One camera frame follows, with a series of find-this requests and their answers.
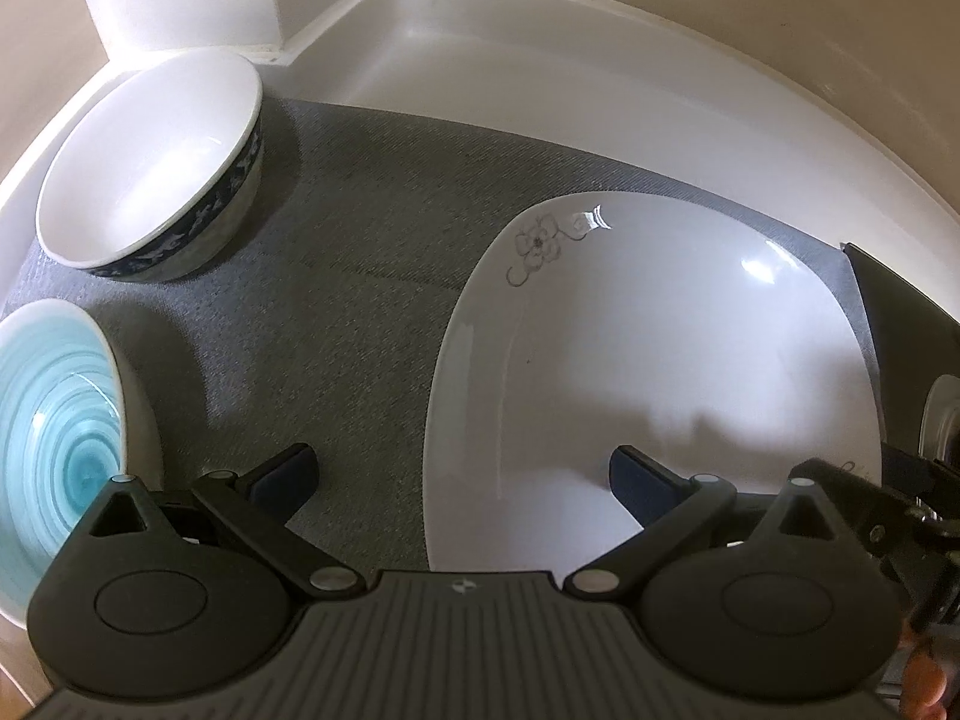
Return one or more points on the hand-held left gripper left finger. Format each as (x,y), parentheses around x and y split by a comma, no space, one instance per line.
(289,476)

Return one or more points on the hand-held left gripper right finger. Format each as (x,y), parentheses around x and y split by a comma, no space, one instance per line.
(637,487)

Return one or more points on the white square plate flower print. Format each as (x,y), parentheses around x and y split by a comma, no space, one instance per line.
(637,330)

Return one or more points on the light blue swirl bowl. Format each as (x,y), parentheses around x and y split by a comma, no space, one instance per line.
(60,405)

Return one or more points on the white bowl with blue band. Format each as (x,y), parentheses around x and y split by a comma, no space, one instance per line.
(150,150)

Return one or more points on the person's right hand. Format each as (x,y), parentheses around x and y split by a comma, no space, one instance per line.
(924,682)

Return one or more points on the black flat object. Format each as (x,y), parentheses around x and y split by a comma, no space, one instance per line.
(907,315)

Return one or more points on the grey fabric mat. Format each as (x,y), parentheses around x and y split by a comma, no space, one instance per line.
(337,240)

